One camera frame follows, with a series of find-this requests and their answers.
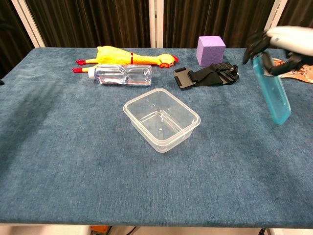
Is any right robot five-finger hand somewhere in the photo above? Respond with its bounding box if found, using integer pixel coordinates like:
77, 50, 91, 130
243, 25, 313, 76

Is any blue translucent plastic container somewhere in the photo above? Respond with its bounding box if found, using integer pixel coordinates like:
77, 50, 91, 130
123, 88, 201, 154

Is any dark pleated curtain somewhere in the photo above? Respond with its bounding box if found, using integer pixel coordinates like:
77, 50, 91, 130
280, 0, 313, 29
25, 0, 151, 48
0, 0, 34, 77
163, 0, 276, 49

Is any brown spouted sauce pouch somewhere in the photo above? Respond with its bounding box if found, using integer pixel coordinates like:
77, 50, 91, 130
270, 57, 313, 84

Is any purple foam cube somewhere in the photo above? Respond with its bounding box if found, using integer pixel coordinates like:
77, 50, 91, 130
196, 35, 226, 68

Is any clear plastic water bottle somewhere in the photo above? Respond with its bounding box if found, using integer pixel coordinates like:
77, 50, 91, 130
88, 64, 153, 87

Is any yellow rubber chicken toy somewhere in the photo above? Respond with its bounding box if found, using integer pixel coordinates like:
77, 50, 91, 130
72, 46, 179, 74

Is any blue table cloth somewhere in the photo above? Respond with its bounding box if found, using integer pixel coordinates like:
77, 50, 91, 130
0, 47, 313, 229

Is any orange object under table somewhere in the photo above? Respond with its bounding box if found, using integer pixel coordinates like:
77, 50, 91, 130
89, 225, 110, 235

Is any white frame post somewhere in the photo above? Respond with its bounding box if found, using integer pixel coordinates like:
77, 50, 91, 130
149, 0, 164, 48
265, 0, 289, 49
10, 0, 46, 48

